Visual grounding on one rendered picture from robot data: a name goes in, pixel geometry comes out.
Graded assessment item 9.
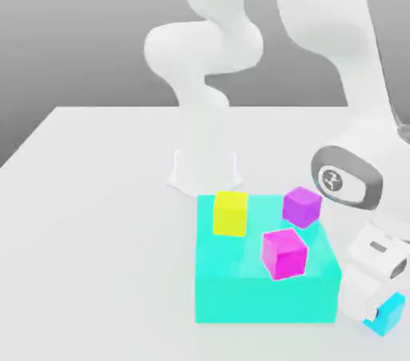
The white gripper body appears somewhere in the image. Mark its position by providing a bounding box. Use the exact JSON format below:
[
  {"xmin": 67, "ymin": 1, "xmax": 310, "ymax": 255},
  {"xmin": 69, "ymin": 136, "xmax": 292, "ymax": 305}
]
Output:
[{"xmin": 338, "ymin": 266, "xmax": 383, "ymax": 323}]

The small blue cube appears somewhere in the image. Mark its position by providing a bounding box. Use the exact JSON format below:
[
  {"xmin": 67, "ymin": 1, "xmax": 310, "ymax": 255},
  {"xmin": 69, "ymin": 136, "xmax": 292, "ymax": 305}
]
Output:
[{"xmin": 361, "ymin": 291, "xmax": 407, "ymax": 338}]

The small magenta cube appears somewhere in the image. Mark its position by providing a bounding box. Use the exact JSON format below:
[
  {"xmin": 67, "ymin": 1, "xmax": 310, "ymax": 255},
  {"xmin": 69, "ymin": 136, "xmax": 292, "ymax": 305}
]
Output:
[{"xmin": 260, "ymin": 227, "xmax": 309, "ymax": 282}]

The small purple cube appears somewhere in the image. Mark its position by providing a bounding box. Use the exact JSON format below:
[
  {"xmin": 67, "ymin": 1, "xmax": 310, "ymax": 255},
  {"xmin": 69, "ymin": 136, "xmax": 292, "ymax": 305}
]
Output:
[{"xmin": 282, "ymin": 186, "xmax": 323, "ymax": 230}]

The small yellow cube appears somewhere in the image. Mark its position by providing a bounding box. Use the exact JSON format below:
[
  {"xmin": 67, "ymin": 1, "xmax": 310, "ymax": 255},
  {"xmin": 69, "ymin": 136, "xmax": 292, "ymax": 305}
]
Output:
[{"xmin": 212, "ymin": 190, "xmax": 250, "ymax": 239}]

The large turquoise box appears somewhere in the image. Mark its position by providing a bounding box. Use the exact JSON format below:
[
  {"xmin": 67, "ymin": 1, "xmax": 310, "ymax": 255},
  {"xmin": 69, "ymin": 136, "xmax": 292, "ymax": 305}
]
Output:
[{"xmin": 194, "ymin": 194, "xmax": 343, "ymax": 325}]

